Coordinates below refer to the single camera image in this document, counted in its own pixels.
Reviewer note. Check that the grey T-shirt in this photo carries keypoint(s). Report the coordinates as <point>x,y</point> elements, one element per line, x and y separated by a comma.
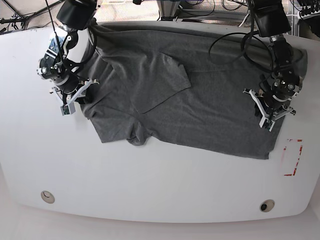
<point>170,85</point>

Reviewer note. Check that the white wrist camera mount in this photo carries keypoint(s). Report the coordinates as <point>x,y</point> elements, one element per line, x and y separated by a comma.
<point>67,100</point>
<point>266,121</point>

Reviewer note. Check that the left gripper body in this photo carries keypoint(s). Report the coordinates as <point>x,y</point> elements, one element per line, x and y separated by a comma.
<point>276,107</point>

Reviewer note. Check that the left table grommet hole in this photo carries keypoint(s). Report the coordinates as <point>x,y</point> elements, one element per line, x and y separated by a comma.
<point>47,197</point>

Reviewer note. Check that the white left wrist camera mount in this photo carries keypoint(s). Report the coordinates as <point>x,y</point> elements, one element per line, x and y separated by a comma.
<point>266,121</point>

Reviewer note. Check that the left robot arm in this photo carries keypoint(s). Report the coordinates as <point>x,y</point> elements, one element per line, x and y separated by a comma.
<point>281,84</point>

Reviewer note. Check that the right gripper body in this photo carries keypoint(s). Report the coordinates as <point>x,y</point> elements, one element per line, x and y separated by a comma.
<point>71,87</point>

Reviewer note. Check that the black tripod stand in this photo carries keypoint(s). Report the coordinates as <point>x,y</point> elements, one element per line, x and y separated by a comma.
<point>18,21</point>

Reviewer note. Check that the table grommet hole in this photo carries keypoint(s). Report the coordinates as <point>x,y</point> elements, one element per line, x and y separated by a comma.
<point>267,206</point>
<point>47,197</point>

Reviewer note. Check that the white power strip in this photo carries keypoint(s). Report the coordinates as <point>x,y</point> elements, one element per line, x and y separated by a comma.
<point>303,15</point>

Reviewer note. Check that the red tape rectangle marking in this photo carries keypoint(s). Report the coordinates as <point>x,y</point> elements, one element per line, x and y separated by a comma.
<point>290,157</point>

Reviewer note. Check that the right table grommet hole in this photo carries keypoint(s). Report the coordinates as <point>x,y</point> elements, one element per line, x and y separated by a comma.
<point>267,206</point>

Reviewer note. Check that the aluminium frame rail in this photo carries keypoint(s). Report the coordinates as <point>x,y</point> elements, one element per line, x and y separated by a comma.
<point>217,15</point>

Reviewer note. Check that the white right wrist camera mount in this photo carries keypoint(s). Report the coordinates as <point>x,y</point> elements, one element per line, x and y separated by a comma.
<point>67,100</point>

